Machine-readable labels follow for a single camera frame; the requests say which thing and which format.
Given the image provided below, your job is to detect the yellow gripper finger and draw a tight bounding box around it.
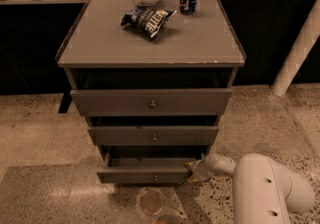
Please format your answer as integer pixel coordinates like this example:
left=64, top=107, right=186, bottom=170
left=185, top=160, right=200, bottom=172
left=187, top=175, right=211, bottom=183

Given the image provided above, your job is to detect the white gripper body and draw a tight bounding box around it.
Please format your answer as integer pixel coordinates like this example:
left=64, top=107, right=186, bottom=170
left=191, top=160, right=213, bottom=179

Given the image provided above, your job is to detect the grey bottom drawer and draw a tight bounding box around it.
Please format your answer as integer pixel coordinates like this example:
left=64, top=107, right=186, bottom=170
left=97, top=145, right=207, bottom=184

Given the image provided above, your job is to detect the grey drawer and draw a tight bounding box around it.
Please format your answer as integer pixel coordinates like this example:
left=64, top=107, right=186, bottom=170
left=97, top=145, right=207, bottom=184
left=88, top=126, right=218, bottom=146
left=71, top=88, right=231, bottom=117

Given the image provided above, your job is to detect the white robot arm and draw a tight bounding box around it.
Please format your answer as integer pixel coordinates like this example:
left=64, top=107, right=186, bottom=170
left=186, top=153, right=315, bottom=224

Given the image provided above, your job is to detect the grey middle drawer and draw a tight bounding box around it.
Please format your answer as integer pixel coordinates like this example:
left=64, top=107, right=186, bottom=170
left=88, top=126, right=218, bottom=146

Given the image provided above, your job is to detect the grey top drawer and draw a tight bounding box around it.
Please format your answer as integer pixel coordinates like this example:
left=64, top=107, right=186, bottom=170
left=71, top=88, right=231, bottom=117

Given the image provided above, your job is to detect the grey drawer cabinet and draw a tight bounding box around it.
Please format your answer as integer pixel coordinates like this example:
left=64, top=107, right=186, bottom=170
left=54, top=0, right=247, bottom=186

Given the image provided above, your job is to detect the round floor plate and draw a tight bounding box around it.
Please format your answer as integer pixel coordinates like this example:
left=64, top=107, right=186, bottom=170
left=137, top=188, right=165, bottom=216

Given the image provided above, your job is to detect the blue white chip bag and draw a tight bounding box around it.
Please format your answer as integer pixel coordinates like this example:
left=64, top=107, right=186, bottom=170
left=120, top=5, right=176, bottom=39

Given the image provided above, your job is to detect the white diagonal pole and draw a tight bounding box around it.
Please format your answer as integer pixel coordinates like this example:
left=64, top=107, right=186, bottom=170
left=271, top=0, right=320, bottom=96

